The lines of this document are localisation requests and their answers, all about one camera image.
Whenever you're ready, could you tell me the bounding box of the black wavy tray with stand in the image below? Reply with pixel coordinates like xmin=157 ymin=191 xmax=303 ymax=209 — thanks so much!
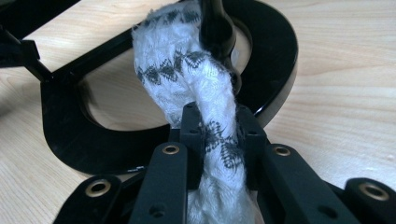
xmin=0 ymin=0 xmax=299 ymax=175

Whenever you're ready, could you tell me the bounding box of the white patterned cloth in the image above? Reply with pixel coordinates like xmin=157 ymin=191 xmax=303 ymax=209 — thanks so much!
xmin=131 ymin=0 xmax=265 ymax=224

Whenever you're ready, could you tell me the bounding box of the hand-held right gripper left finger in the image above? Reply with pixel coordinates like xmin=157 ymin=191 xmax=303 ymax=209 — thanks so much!
xmin=169 ymin=102 xmax=206 ymax=190

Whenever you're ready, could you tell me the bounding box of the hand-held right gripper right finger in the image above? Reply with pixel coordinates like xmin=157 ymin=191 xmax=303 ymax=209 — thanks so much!
xmin=234 ymin=104 xmax=269 ymax=190

